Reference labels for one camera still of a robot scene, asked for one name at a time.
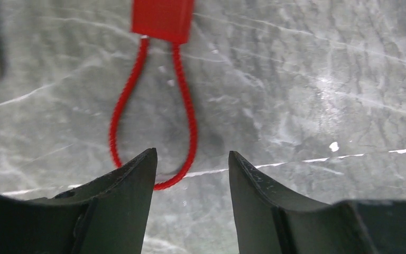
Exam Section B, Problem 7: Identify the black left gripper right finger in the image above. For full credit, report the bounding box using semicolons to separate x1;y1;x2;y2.
228;151;406;253

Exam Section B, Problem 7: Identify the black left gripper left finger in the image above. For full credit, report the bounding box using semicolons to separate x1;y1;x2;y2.
0;148;158;253

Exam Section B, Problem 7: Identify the red cable lock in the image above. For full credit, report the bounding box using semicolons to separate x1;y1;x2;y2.
108;1;198;191

